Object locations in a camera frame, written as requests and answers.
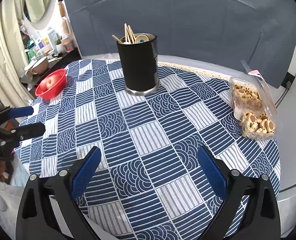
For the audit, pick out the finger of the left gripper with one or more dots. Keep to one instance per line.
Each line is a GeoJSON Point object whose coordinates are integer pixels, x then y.
{"type": "Point", "coordinates": [7, 113]}
{"type": "Point", "coordinates": [22, 132]}

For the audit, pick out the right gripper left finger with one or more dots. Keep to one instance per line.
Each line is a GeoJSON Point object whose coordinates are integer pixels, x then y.
{"type": "Point", "coordinates": [36, 218]}

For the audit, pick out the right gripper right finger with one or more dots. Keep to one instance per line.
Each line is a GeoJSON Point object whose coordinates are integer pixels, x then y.
{"type": "Point", "coordinates": [261, 218]}

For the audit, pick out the wooden chopstick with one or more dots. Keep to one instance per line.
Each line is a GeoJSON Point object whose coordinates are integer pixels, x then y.
{"type": "Point", "coordinates": [128, 36]}
{"type": "Point", "coordinates": [131, 34]}
{"type": "Point", "coordinates": [117, 39]}
{"type": "Point", "coordinates": [126, 32]}

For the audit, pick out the white spoon with label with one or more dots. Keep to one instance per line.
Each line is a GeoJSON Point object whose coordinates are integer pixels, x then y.
{"type": "Point", "coordinates": [141, 38]}

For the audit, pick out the red apple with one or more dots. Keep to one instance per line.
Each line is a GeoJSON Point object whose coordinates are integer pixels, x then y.
{"type": "Point", "coordinates": [48, 82]}

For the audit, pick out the cream curtain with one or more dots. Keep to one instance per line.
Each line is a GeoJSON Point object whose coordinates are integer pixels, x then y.
{"type": "Point", "coordinates": [13, 58]}

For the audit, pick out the beige ceramic pot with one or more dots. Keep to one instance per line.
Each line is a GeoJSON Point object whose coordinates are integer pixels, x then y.
{"type": "Point", "coordinates": [37, 67]}

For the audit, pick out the white milk carton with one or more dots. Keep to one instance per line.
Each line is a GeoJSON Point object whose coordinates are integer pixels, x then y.
{"type": "Point", "coordinates": [53, 36]}

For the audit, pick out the clear plastic cookie box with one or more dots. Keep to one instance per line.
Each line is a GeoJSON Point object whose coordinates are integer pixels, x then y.
{"type": "Point", "coordinates": [253, 106]}

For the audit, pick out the blue patterned tablecloth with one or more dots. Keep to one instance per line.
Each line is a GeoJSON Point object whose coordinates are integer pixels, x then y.
{"type": "Point", "coordinates": [149, 184]}

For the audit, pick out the black utensil holder cup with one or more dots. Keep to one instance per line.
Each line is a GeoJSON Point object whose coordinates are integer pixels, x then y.
{"type": "Point", "coordinates": [139, 62]}

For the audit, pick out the grey fabric backdrop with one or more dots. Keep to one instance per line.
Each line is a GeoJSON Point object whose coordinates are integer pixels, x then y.
{"type": "Point", "coordinates": [222, 32]}

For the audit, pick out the oval wall mirror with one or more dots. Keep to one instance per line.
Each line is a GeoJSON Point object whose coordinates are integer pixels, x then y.
{"type": "Point", "coordinates": [38, 13]}

